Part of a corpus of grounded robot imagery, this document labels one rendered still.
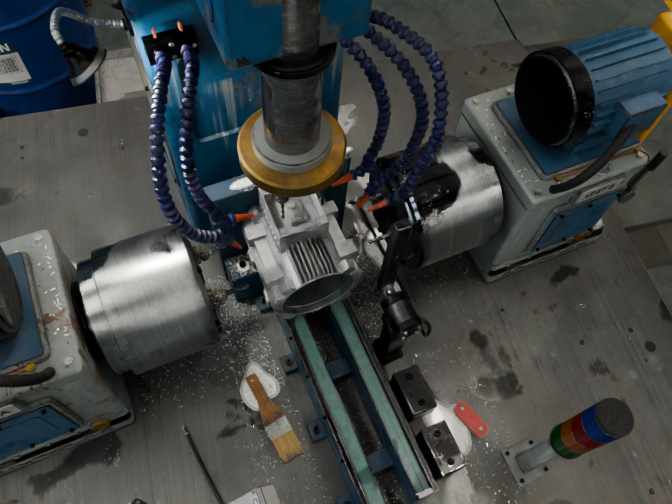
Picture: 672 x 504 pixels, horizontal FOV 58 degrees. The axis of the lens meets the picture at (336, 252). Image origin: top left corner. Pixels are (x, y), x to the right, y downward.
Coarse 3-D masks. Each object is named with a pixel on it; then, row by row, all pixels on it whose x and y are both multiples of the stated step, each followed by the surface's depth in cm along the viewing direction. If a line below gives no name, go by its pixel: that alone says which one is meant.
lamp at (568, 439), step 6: (570, 420) 103; (564, 426) 104; (570, 426) 101; (564, 432) 104; (570, 432) 101; (564, 438) 104; (570, 438) 102; (570, 444) 103; (576, 444) 101; (576, 450) 103; (582, 450) 102; (588, 450) 101
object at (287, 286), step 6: (318, 192) 125; (318, 198) 125; (252, 210) 122; (258, 210) 121; (258, 216) 122; (342, 264) 117; (348, 264) 117; (342, 270) 117; (348, 270) 117; (282, 282) 115; (288, 282) 114; (282, 288) 114; (288, 288) 114; (294, 288) 114; (282, 294) 114; (288, 294) 115; (348, 294) 128; (288, 318) 126
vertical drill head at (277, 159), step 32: (288, 0) 70; (320, 0) 72; (288, 32) 74; (288, 96) 83; (320, 96) 88; (256, 128) 97; (288, 128) 89; (320, 128) 98; (256, 160) 97; (288, 160) 95; (320, 160) 96; (288, 192) 96
